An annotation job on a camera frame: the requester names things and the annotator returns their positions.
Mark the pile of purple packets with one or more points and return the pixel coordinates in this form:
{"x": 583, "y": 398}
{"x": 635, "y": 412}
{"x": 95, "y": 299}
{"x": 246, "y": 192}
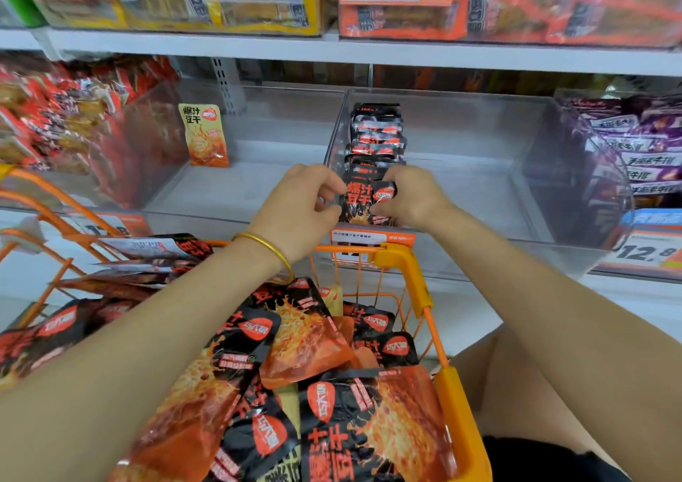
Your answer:
{"x": 645, "y": 140}

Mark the black flame print snack packet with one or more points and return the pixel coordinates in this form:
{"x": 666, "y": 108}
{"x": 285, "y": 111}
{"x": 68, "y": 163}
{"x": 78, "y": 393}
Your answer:
{"x": 362, "y": 201}

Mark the orange blue shelf price tag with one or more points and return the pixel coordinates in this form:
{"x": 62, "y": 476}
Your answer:
{"x": 645, "y": 250}

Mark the person's right forearm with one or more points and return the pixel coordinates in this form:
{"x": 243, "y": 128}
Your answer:
{"x": 575, "y": 327}

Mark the black shorts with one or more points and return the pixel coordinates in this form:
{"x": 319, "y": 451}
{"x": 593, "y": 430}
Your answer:
{"x": 554, "y": 460}

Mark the stack of orange trimmed packets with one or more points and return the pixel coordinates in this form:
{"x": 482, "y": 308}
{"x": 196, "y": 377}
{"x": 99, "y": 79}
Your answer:
{"x": 575, "y": 7}

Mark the orange shopping cart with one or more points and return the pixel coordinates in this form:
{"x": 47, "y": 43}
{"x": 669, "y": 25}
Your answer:
{"x": 405, "y": 263}

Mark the person's left hand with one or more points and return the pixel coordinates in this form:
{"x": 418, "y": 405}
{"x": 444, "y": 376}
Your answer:
{"x": 296, "y": 212}

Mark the stack of yellow trimmed packets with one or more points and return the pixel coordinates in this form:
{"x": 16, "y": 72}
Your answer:
{"x": 213, "y": 2}

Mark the pile of black orange snacks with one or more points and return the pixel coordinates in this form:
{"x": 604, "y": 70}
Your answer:
{"x": 288, "y": 402}

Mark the person's right leg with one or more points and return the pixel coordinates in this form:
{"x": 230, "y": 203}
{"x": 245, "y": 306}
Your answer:
{"x": 522, "y": 391}

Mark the pile of red tan packets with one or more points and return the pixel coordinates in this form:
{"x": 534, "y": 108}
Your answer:
{"x": 59, "y": 103}

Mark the person's right hand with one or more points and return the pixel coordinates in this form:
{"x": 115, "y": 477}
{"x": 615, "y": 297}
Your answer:
{"x": 416, "y": 197}

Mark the row of black orange snacks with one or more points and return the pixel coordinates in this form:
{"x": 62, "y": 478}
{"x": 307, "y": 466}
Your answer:
{"x": 375, "y": 135}

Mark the person's left forearm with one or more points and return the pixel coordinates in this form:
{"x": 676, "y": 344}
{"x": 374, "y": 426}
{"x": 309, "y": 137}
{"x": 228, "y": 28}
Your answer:
{"x": 117, "y": 380}

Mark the yellow orange snack packet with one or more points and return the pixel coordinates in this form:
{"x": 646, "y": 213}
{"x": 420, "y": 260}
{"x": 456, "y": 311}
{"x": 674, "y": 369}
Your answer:
{"x": 202, "y": 135}

